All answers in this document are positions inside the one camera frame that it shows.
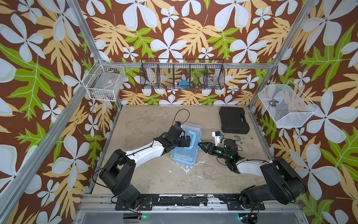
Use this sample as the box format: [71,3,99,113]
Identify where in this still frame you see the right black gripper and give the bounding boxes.
[198,142,231,162]

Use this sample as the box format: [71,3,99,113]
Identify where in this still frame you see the blue clear plastic toolbox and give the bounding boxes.
[171,123,202,167]

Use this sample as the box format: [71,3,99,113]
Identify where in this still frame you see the black plastic tool case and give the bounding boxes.
[219,107,250,134]

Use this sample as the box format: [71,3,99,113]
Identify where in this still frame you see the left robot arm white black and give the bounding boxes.
[98,124,192,209]

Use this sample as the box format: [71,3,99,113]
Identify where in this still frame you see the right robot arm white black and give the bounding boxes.
[198,139,307,210]

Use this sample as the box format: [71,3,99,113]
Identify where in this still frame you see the blue item in black basket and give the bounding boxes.
[179,81,190,90]

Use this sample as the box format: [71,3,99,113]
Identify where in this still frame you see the small metal item in basket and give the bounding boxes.
[269,99,278,107]

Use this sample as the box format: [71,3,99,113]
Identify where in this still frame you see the white mesh basket right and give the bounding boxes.
[258,81,318,128]

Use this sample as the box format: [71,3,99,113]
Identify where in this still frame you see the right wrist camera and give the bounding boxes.
[212,131,224,146]

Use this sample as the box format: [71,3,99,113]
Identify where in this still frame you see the black wire mesh basket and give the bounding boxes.
[139,58,225,90]

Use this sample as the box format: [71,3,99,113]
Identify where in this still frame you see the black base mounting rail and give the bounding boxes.
[115,194,266,211]

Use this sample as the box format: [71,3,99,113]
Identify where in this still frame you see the white wire basket left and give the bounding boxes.
[83,59,126,102]

